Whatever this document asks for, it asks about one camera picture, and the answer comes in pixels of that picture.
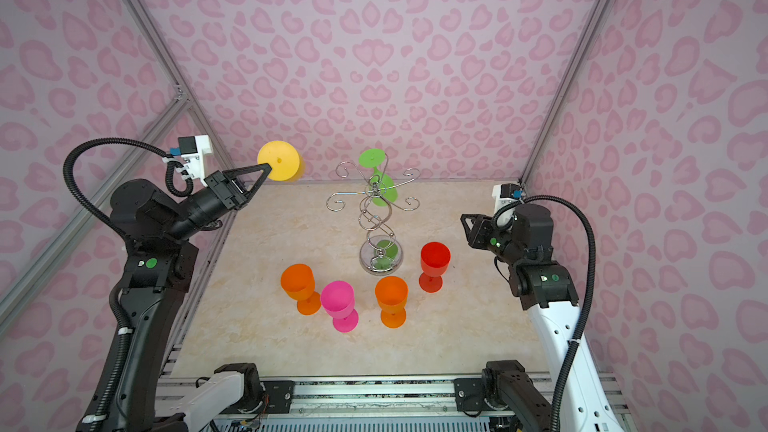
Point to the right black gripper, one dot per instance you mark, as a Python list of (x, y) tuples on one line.
[(482, 226)]

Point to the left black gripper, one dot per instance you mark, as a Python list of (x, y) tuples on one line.
[(235, 198)]

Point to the yellow wine glass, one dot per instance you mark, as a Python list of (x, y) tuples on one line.
[(286, 163)]

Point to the red wine glass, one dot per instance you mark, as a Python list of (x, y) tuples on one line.
[(435, 258)]

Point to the orange wine glass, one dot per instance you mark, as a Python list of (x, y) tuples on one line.
[(392, 293), (298, 282)]

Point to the green wine glass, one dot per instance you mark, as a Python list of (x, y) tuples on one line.
[(381, 186)]

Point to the pink wine glass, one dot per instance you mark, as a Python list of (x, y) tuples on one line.
[(338, 300)]

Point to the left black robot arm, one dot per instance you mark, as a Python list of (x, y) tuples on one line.
[(145, 301)]

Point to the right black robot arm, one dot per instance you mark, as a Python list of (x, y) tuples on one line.
[(520, 236)]

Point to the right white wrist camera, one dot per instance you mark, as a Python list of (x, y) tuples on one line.
[(505, 194)]

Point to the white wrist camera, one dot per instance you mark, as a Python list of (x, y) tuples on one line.
[(189, 158), (505, 194)]

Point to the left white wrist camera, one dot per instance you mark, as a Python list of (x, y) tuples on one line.
[(189, 158)]

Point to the chrome wire glass rack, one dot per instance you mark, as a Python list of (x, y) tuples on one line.
[(380, 254)]

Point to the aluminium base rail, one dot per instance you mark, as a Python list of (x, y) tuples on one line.
[(367, 403)]

